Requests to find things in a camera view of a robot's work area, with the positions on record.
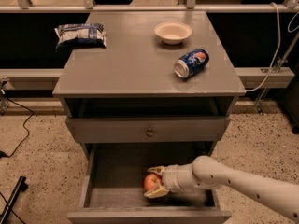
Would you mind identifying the red apple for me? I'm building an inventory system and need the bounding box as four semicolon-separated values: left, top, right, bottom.
143;174;162;191

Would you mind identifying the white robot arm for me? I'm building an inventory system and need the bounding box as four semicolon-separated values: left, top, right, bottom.
144;156;299;224

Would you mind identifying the black metal stand leg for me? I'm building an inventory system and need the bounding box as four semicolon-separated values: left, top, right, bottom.
0;176;28;224

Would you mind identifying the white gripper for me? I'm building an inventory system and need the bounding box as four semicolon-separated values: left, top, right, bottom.
144;164;194;199

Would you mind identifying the black floor cable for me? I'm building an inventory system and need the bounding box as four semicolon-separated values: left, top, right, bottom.
0;96;35;159

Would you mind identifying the closed grey top drawer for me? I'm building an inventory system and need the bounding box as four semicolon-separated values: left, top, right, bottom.
66;116;230;143

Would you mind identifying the round drawer knob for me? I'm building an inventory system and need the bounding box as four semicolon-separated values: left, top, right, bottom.
146;128;154;137

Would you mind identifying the blue soda can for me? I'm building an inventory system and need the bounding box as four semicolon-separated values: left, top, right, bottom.
174;49;209;79

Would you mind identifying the white cable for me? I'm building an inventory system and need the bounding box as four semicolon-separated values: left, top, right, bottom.
245;2;299;93

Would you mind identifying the blue white chip bag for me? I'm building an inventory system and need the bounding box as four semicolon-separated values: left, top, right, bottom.
54;23;107;49

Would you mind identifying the open grey middle drawer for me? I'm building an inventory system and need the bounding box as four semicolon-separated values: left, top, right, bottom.
67;142;231;224

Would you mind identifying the white paper bowl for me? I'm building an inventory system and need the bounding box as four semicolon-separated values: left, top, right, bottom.
154;21;192;45

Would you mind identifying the grey wooden drawer cabinet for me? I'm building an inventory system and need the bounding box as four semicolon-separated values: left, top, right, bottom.
51;10;247;161

